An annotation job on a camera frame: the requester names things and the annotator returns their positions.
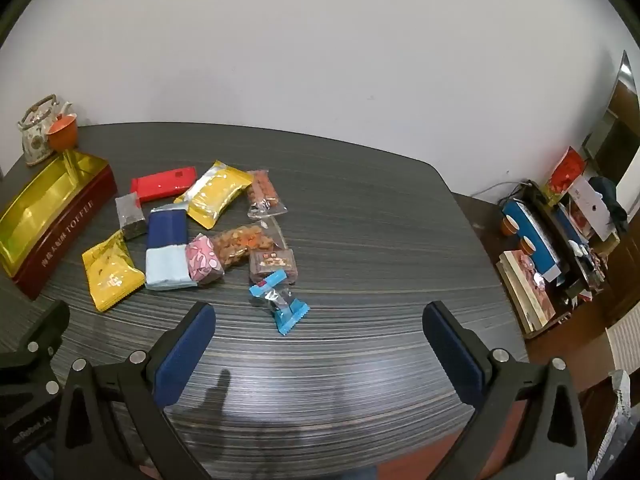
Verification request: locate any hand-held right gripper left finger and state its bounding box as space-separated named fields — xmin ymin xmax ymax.
xmin=52 ymin=301 xmax=217 ymax=480

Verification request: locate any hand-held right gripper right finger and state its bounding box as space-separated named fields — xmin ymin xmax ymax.
xmin=422 ymin=301 xmax=588 ymax=480

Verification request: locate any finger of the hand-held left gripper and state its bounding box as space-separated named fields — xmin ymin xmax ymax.
xmin=0 ymin=301 xmax=71 ymax=403

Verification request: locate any pink patterned snack packet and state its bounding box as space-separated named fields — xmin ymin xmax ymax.
xmin=184 ymin=233 xmax=226 ymax=287

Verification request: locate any small yellow snack packet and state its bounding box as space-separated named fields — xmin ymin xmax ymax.
xmin=81 ymin=230 xmax=146 ymax=312

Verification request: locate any blue candy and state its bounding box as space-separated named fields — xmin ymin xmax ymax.
xmin=249 ymin=270 xmax=309 ymax=334

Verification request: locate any blue and light-blue snack packet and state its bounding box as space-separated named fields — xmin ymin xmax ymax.
xmin=145 ymin=205 xmax=199 ymax=292

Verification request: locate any gold and red tin box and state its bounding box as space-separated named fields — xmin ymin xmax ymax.
xmin=0 ymin=149 xmax=118 ymax=302

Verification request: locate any clear packet of mixed nuts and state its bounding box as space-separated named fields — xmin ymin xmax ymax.
xmin=207 ymin=216 xmax=288 ymax=271

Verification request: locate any dark brown snack packet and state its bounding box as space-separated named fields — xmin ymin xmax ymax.
xmin=248 ymin=248 xmax=299 ymax=286

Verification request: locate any silver tea packet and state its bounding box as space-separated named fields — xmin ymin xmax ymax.
xmin=114 ymin=192 xmax=148 ymax=241

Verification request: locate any large yellow snack packet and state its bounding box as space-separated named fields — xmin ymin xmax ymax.
xmin=174 ymin=160 xmax=254 ymax=229

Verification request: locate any clear packet of orange snacks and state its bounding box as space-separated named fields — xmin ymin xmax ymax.
xmin=246 ymin=169 xmax=290 ymax=220

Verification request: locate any dark wooden side table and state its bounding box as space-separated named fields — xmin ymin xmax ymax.
xmin=450 ymin=191 xmax=618 ymax=396

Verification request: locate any blue printed box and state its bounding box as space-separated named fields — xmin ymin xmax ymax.
xmin=501 ymin=199 xmax=563 ymax=281

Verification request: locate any red snack packet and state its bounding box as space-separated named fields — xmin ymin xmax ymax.
xmin=131 ymin=167 xmax=199 ymax=202

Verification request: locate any floral ceramic teapot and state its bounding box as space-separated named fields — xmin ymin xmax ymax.
xmin=17 ymin=94 xmax=76 ymax=167

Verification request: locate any orange lidded tea cup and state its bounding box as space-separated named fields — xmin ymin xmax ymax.
xmin=46 ymin=114 xmax=79 ymax=152

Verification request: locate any white cardboard box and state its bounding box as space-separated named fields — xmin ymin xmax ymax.
xmin=567 ymin=175 xmax=616 ymax=241

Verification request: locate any red gift bag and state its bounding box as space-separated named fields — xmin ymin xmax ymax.
xmin=545 ymin=146 xmax=587 ymax=196

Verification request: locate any dark cloth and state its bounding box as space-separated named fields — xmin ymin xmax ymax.
xmin=587 ymin=176 xmax=628 ymax=233

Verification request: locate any wooden door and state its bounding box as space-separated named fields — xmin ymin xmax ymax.
xmin=582 ymin=50 xmax=640 ymax=196

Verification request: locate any grey cable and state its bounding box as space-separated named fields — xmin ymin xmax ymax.
xmin=470 ymin=180 xmax=531 ymax=202

